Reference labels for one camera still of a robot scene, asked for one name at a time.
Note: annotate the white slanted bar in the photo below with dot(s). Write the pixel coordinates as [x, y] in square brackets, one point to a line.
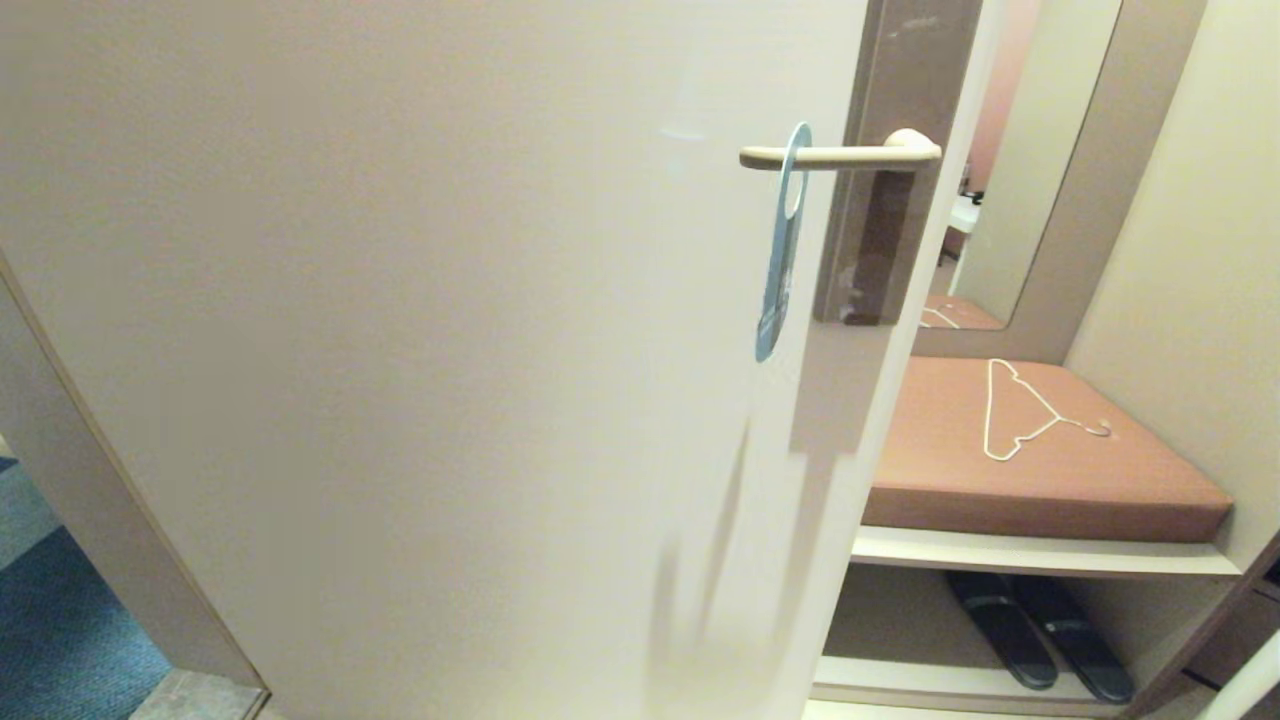
[1250, 690]

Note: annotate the white low shelf board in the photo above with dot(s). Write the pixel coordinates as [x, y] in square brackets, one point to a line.
[900, 685]

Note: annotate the brown leather seat cushion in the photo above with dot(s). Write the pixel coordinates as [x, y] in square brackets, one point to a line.
[950, 470]

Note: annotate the taupe framed wall mirror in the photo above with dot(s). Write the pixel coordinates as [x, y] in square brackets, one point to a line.
[1040, 150]

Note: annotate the white bench shelf board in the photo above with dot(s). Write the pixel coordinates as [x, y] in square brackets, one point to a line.
[1000, 555]

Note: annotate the blue do-not-disturb door sign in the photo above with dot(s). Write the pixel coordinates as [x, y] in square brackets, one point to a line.
[782, 270]

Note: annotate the dark slipper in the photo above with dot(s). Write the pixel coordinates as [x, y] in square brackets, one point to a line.
[1005, 630]
[1085, 645]

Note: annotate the beige room door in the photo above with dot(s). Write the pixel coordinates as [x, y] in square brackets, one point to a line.
[400, 350]

